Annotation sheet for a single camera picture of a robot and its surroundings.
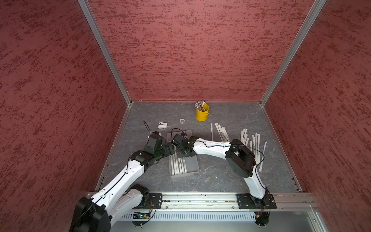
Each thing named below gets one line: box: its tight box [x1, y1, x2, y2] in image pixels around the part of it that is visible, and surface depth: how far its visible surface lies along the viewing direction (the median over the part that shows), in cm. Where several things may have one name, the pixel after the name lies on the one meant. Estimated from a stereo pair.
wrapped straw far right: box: [258, 140, 268, 172], surface depth 94 cm
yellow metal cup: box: [196, 102, 210, 122], surface depth 106 cm
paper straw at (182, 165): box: [179, 157, 185, 174], surface depth 87 cm
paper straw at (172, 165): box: [170, 154, 175, 176], surface depth 87 cm
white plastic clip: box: [157, 121, 168, 130], surface depth 105 cm
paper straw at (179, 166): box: [177, 157, 183, 175], surface depth 87 cm
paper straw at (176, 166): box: [172, 153, 180, 175], surface depth 87 cm
